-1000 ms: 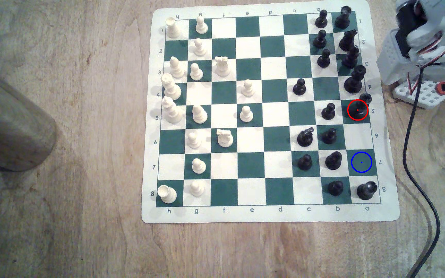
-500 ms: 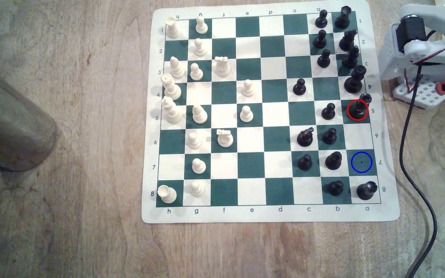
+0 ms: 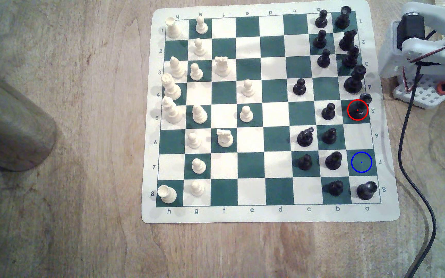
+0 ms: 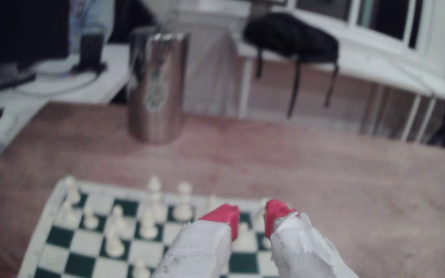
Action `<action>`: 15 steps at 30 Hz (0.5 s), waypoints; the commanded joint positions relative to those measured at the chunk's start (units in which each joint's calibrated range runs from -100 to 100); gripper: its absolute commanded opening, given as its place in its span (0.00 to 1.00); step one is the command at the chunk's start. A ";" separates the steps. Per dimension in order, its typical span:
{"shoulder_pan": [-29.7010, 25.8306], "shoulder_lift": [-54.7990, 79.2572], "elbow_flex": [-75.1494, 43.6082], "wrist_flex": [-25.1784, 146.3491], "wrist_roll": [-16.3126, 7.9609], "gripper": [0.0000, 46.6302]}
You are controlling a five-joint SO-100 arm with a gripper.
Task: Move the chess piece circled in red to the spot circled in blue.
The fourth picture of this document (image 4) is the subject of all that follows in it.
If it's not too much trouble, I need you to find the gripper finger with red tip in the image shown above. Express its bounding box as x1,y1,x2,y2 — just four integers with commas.
265,199,360,278
151,204,240,278

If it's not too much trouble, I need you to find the tall white chess piece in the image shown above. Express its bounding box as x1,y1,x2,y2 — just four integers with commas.
147,176,167,222

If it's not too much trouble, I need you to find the green and white chess mat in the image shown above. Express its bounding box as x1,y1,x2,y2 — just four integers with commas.
17,178,296,278

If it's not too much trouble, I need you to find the metallic steel tumbler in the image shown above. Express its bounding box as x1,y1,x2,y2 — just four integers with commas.
128,30,191,144

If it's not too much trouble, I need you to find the white desk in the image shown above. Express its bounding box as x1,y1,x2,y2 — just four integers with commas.
0,42,130,170

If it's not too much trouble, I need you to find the white folding table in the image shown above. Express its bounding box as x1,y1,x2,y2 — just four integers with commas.
230,10,445,143

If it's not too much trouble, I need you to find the small black speaker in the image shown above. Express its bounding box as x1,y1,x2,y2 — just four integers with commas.
72,33,107,75

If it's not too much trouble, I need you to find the pale blue printed object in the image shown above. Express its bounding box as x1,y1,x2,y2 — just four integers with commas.
70,0,115,53

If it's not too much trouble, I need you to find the black computer monitor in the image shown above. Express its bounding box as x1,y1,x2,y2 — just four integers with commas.
0,0,71,95

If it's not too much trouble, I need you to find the black bag with straps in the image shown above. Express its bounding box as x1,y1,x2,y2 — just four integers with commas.
243,12,340,119

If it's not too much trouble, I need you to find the white coiled cable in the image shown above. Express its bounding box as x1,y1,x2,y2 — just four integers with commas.
14,58,100,98

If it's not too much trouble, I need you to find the white window frame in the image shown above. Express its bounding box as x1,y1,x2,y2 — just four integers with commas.
284,0,435,53

